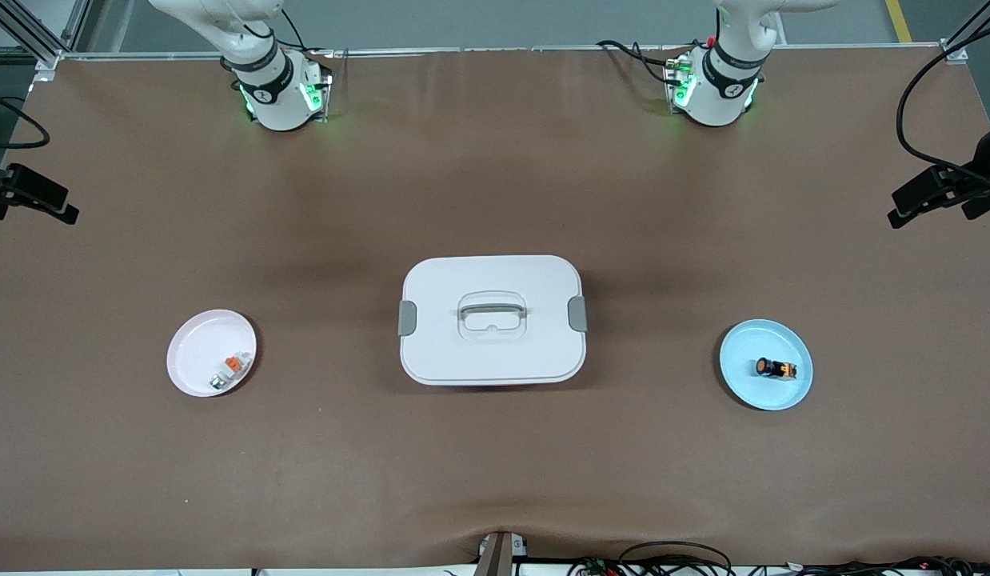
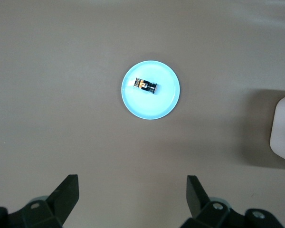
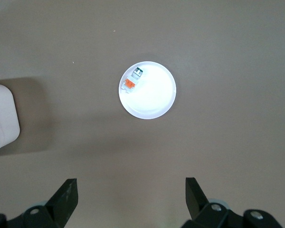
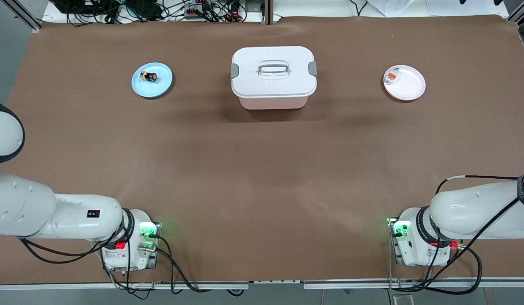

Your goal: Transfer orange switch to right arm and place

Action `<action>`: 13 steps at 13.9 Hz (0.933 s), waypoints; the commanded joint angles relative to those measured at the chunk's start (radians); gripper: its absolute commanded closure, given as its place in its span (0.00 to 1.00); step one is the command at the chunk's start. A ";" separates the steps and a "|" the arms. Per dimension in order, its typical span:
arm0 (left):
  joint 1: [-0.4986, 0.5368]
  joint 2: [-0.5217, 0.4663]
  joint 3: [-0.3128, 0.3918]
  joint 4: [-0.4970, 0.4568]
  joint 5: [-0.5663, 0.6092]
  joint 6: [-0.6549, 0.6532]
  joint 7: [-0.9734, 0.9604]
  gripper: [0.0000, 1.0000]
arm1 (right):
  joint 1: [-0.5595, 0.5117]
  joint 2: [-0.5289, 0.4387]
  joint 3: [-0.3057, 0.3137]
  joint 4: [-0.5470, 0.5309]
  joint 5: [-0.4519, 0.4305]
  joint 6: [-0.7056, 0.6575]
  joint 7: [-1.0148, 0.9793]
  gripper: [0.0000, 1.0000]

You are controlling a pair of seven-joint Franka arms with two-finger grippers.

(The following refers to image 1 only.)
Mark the orange black push switch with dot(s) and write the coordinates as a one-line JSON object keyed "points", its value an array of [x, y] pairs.
{"points": [[775, 369]]}

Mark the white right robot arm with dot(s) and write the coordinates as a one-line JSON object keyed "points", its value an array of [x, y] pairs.
{"points": [[275, 104]]}

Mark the pink round plate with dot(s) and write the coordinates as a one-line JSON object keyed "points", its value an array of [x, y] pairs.
{"points": [[195, 352]]}

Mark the blue round plate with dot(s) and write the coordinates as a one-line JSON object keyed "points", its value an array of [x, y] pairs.
{"points": [[747, 344]]}

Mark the small orange white connector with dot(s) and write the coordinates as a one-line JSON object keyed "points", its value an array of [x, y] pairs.
{"points": [[234, 365]]}

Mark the small silver component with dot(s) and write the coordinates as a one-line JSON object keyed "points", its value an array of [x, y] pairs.
{"points": [[219, 382]]}

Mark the white lunch box grey latches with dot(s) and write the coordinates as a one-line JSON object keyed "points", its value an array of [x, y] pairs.
{"points": [[495, 352]]}

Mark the aluminium frame profile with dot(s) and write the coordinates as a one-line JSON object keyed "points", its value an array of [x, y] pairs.
{"points": [[39, 44], [971, 30]]}

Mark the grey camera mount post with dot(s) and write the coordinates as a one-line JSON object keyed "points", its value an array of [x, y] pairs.
{"points": [[499, 556]]}

